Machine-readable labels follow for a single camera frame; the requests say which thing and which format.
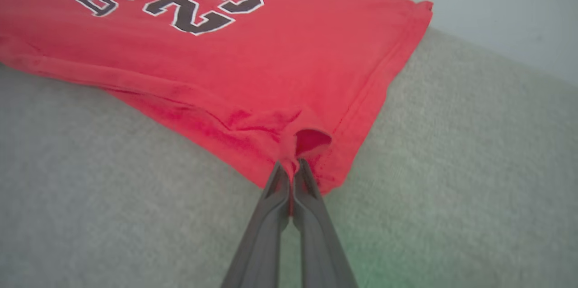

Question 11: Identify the grey fabric sofa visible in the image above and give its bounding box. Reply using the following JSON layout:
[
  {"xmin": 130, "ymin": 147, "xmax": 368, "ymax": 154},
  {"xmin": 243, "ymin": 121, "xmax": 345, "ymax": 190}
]
[{"xmin": 0, "ymin": 26, "xmax": 578, "ymax": 288}]

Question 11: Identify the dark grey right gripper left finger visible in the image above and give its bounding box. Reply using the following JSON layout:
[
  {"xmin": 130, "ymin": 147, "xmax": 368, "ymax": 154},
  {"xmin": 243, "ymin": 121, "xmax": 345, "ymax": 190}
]
[{"xmin": 221, "ymin": 162, "xmax": 292, "ymax": 288}]

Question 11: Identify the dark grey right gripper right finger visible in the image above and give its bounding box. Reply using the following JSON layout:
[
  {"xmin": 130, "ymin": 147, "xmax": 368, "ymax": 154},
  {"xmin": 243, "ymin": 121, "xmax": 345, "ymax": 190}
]
[{"xmin": 292, "ymin": 158, "xmax": 360, "ymax": 288}]

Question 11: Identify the red white basketball jersey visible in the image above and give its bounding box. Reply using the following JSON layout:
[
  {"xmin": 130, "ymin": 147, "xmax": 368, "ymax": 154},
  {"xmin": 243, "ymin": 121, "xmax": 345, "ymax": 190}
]
[{"xmin": 0, "ymin": 0, "xmax": 434, "ymax": 196}]

